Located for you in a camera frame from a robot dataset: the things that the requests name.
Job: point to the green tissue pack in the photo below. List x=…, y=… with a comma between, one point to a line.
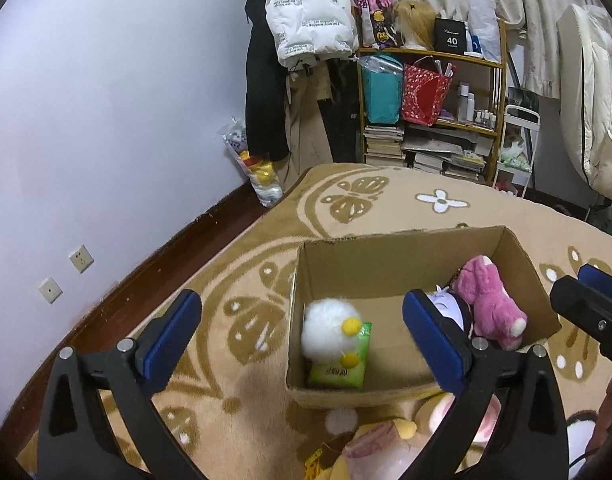
x=349, y=372

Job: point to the pink swirl lollipop pillow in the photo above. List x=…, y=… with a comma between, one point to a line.
x=435, y=409

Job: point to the cardboard box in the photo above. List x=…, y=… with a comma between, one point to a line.
x=374, y=273

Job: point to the pink plush toy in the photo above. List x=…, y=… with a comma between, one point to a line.
x=496, y=316

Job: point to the pink towel pack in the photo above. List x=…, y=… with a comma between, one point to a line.
x=381, y=451

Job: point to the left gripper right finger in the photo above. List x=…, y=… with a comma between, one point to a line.
x=529, y=440

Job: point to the upper wall socket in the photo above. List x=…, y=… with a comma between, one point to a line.
x=81, y=259

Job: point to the white purple plush toy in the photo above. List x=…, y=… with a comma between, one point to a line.
x=450, y=305

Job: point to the white puffer jacket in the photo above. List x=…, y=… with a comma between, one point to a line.
x=306, y=32

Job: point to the stack of books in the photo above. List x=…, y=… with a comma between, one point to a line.
x=382, y=146

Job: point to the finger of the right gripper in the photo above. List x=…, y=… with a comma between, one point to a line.
x=596, y=278
x=586, y=308

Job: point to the teal bag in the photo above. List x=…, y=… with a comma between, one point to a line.
x=382, y=79

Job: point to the red gift bag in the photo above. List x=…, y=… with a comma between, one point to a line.
x=425, y=87

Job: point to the wooden shelf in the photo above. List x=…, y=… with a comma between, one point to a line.
x=464, y=141

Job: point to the lower wall socket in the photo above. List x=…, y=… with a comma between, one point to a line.
x=50, y=290

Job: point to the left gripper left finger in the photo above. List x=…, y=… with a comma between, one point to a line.
x=75, y=437

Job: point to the plastic bag with toys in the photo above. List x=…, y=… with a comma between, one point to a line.
x=259, y=171

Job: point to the white fluffy chick plush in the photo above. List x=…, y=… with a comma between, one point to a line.
x=330, y=332

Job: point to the beige patterned carpet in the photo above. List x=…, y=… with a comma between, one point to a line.
x=227, y=403

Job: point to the white mattress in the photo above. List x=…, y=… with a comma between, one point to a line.
x=586, y=93

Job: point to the black hanging coat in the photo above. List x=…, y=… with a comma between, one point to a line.
x=265, y=89

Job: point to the black box with 40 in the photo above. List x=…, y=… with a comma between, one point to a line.
x=450, y=36

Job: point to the blonde wig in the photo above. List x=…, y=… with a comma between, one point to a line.
x=416, y=23

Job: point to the wall socket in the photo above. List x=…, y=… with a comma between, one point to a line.
x=81, y=259
x=50, y=290

